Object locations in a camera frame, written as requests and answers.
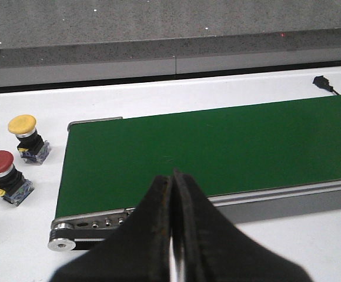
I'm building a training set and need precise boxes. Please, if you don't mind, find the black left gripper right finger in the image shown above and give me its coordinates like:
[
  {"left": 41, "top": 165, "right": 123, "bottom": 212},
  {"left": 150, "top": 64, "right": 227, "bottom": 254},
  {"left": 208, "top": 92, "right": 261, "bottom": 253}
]
[{"left": 172, "top": 170, "right": 311, "bottom": 281}]

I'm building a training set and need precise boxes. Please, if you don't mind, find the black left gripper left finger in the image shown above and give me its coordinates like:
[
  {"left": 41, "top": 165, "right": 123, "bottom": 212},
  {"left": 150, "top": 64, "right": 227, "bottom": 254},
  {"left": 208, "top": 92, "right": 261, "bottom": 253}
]
[{"left": 51, "top": 176, "right": 171, "bottom": 281}]

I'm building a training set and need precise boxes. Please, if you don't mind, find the green conveyor belt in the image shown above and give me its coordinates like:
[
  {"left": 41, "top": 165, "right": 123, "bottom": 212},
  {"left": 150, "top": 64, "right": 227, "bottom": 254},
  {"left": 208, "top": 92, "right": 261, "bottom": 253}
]
[{"left": 55, "top": 95, "right": 341, "bottom": 219}]

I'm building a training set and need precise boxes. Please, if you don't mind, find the red mushroom push button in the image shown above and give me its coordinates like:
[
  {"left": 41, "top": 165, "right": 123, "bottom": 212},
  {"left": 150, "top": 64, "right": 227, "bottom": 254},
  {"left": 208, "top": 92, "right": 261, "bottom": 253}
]
[{"left": 0, "top": 150, "right": 34, "bottom": 206}]

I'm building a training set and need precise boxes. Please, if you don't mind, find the yellow mushroom push button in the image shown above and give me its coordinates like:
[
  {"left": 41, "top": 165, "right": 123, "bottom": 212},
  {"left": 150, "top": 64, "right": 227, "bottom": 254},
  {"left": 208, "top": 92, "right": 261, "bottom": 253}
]
[{"left": 8, "top": 115, "right": 51, "bottom": 165}]

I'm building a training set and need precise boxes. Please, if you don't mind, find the aluminium conveyor frame rail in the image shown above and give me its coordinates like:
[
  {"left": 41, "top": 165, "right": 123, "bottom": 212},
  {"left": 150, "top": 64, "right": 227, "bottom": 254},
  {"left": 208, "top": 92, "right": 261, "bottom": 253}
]
[{"left": 48, "top": 108, "right": 341, "bottom": 251}]

